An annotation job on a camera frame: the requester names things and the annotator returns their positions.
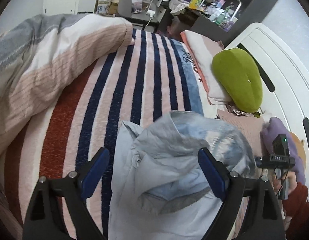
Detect purple fleece garment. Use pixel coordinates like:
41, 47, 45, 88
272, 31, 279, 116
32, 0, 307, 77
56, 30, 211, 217
261, 116, 306, 185

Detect pink ribbed pillow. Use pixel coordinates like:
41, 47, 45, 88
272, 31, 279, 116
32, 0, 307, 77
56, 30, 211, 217
217, 109, 267, 157

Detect light blue hooded jacket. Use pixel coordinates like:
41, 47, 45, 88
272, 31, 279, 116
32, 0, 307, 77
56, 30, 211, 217
109, 111, 256, 239

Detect grey pink striped duvet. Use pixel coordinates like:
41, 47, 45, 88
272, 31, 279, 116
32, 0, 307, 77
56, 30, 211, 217
0, 14, 133, 156

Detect white bed headboard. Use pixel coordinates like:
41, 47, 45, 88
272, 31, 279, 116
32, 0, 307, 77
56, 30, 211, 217
226, 23, 309, 157

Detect grey desk chair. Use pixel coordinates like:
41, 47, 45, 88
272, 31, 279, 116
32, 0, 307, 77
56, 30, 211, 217
116, 0, 160, 30

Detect white pink pillow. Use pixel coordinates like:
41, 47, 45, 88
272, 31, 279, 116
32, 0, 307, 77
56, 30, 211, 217
180, 30, 232, 105

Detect striped bed blanket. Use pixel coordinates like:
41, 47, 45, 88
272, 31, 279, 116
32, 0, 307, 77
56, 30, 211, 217
2, 28, 205, 240

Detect red sweater right forearm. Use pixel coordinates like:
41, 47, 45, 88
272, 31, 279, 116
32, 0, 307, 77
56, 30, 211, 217
282, 183, 309, 232

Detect green plush pillow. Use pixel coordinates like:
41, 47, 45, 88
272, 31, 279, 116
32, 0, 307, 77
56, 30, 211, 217
211, 48, 263, 113

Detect right hand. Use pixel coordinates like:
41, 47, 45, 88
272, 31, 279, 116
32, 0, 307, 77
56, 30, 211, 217
272, 169, 298, 200

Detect orange plush toy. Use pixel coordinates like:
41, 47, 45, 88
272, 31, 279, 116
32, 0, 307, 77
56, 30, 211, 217
290, 132, 307, 168

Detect cluttered dark desk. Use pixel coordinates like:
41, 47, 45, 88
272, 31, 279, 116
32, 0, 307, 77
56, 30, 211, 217
156, 0, 236, 46

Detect dark bookshelf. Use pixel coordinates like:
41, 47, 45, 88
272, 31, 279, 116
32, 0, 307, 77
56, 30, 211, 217
190, 0, 278, 46

